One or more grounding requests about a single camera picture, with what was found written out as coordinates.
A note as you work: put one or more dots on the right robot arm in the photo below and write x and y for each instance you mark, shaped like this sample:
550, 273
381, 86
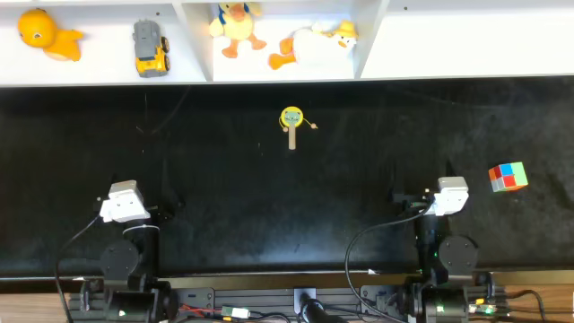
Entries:
457, 253

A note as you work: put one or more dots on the mounting rail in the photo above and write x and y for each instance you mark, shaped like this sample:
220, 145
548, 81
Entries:
269, 305

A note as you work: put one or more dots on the many-coloured puzzle cube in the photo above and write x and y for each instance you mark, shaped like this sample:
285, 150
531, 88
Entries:
509, 177

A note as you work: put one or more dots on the yellow rubber duck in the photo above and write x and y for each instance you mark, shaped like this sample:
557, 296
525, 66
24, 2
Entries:
38, 31

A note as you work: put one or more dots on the yellow plush duck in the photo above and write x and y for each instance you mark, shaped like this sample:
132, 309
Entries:
237, 27

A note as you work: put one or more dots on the white plush goose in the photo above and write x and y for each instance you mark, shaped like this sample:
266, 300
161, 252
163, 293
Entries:
316, 47

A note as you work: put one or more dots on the yellow rattle drum toy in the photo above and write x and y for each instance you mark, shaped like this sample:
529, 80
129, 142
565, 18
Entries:
291, 117

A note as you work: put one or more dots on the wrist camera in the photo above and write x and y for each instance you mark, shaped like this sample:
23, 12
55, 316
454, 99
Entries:
123, 204
450, 197

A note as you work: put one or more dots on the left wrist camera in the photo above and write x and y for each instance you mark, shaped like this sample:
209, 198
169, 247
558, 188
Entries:
123, 204

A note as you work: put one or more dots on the grey and yellow toy truck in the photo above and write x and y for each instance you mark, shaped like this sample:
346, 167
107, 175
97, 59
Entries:
150, 49

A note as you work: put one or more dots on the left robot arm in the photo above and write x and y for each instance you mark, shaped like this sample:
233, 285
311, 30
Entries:
119, 260

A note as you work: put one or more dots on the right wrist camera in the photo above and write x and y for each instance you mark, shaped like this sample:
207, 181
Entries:
450, 197

